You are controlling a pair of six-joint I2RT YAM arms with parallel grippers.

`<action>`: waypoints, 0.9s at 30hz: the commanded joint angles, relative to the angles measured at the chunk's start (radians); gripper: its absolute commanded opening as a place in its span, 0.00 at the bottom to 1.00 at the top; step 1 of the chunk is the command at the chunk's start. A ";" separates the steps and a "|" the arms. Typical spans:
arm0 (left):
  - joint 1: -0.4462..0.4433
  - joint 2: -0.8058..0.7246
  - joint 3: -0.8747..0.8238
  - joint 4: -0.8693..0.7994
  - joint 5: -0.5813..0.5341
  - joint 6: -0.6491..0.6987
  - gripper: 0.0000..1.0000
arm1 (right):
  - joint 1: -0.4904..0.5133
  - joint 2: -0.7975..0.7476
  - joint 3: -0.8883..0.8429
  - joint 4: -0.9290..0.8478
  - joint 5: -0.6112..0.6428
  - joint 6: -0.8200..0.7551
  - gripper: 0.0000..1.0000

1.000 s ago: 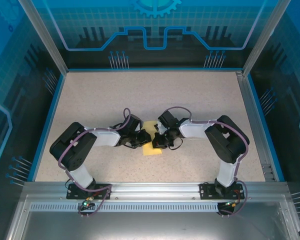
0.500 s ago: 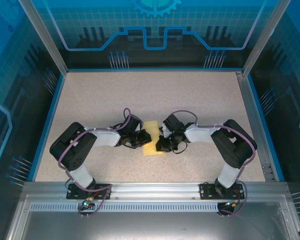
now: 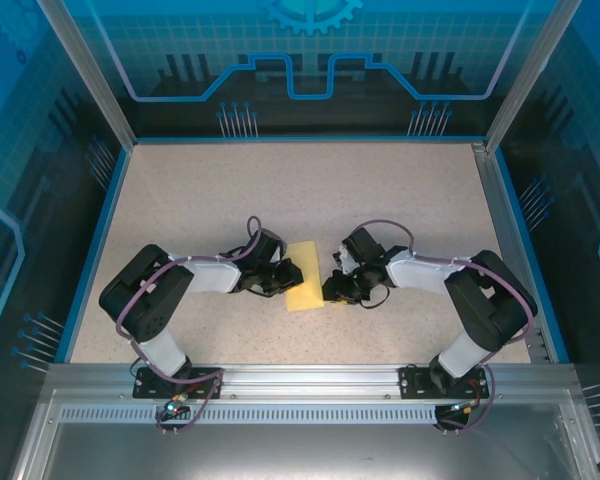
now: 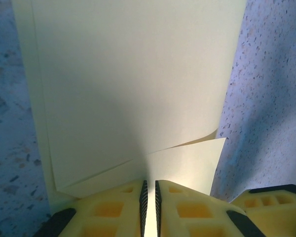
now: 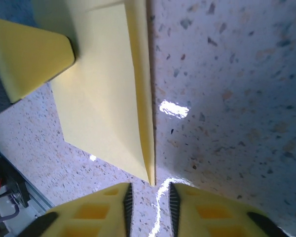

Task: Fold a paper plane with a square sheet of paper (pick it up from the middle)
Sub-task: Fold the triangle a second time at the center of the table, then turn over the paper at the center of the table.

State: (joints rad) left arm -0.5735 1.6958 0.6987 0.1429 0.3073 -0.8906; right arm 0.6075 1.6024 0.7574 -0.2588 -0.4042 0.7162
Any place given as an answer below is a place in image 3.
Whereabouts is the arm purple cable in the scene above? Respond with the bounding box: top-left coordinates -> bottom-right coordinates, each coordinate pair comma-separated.
115,214 -> 262,439
349,218 -> 537,436

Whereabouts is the aluminium mounting rail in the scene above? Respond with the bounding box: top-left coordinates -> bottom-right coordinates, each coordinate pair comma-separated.
47,363 -> 579,401

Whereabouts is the cable connector with light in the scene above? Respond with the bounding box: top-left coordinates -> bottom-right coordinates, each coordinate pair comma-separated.
163,393 -> 190,417
448,399 -> 483,417

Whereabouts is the aluminium frame post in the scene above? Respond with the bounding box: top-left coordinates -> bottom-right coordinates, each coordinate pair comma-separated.
35,0 -> 139,149
484,0 -> 584,151

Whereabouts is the blue gear print panel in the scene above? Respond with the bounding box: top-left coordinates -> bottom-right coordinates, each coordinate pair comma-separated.
62,0 -> 556,140

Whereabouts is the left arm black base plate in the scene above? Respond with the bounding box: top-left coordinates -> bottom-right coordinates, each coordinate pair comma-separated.
132,366 -> 225,400

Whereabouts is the yellow paper sheet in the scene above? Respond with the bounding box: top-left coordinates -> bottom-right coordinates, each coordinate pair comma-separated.
283,239 -> 327,314

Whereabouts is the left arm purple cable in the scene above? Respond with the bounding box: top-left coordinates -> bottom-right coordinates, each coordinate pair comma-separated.
115,214 -> 262,439

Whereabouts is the slotted aluminium cable duct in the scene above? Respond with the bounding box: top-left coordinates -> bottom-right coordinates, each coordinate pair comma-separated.
59,405 -> 439,424

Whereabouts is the aluminium side rail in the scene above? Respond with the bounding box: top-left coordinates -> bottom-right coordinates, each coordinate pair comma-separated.
472,142 -> 551,364

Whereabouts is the blue circuit print panel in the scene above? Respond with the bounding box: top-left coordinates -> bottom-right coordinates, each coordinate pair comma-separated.
494,0 -> 600,480
0,0 -> 131,480

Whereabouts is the grey metal sheet tray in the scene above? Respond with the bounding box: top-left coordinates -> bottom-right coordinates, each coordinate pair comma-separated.
9,389 -> 600,480

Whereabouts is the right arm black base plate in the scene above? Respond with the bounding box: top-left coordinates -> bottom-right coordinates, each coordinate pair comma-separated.
398,364 -> 491,400

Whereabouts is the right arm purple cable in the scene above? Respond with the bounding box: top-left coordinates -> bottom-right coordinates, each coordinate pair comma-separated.
349,218 -> 537,436

